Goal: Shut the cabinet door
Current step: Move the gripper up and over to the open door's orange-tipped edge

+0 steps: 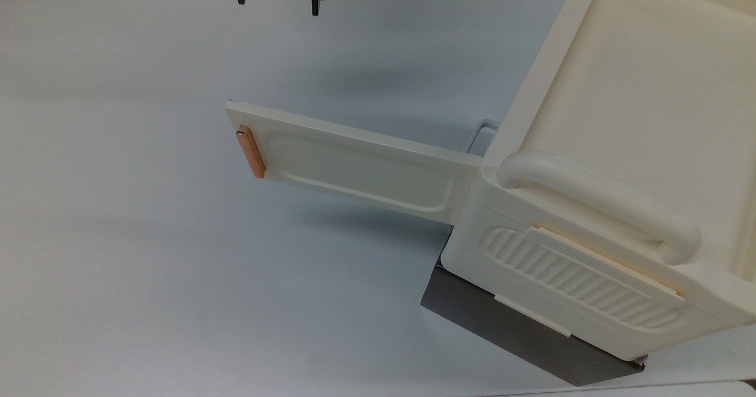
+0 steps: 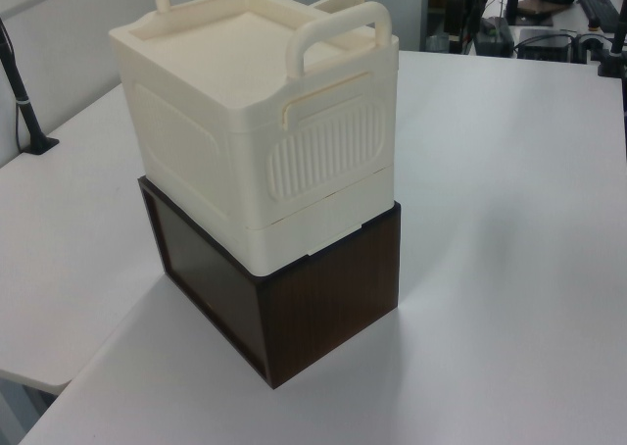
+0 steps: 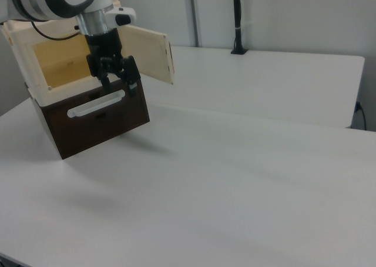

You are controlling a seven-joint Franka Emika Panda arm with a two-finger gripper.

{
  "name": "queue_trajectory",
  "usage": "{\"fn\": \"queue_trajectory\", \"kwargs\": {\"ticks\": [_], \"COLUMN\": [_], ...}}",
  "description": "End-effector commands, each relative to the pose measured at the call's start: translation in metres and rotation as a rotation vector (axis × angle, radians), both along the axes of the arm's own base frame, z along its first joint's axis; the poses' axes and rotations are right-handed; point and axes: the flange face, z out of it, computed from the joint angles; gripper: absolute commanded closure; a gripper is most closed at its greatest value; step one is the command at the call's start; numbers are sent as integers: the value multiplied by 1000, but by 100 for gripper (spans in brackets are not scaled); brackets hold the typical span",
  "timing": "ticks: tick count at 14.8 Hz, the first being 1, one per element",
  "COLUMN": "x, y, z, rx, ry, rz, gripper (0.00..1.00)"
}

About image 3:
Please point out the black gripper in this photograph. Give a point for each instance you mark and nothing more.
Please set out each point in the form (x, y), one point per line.
(104, 46)

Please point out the grey partition frame post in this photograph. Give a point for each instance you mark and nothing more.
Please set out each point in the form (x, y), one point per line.
(195, 14)

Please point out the cream plastic cabinet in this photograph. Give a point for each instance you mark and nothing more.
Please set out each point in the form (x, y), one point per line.
(29, 73)

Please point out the dark brown wooden drawer box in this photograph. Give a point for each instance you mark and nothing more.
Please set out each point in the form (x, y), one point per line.
(102, 128)

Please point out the black camera stand pole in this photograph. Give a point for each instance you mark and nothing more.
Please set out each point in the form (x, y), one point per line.
(237, 14)

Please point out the cream cabinet door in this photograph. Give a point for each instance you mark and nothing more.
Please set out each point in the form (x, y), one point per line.
(147, 52)

